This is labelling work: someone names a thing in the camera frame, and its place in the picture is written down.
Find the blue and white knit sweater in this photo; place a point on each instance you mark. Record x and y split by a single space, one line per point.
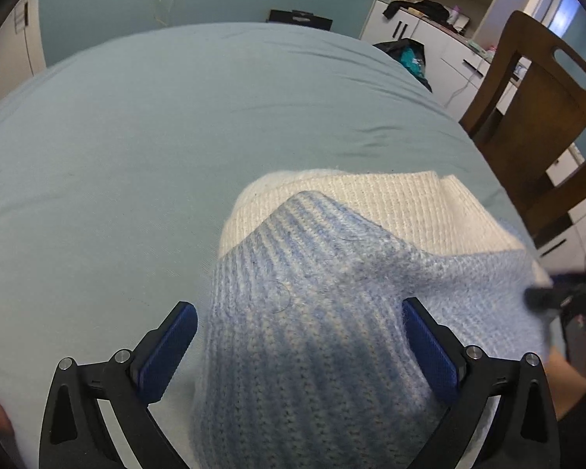
306 363

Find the brown wooden chair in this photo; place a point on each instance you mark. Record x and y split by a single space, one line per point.
529 109

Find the black and white box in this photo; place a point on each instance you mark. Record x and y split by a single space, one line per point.
303 19

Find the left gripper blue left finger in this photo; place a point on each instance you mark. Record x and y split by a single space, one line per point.
74 433

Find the white bedroom door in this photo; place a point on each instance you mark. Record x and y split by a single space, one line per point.
21 50

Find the light blue bed sheet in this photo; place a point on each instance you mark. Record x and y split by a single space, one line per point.
120 166

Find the black and teal bag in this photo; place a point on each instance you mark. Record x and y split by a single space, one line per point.
411 55

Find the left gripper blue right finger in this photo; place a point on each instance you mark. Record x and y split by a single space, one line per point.
523 432

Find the white cabinet with shelves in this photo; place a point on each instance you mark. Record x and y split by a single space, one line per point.
458 52

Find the black garment on cabinet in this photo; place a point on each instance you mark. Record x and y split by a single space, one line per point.
431 9

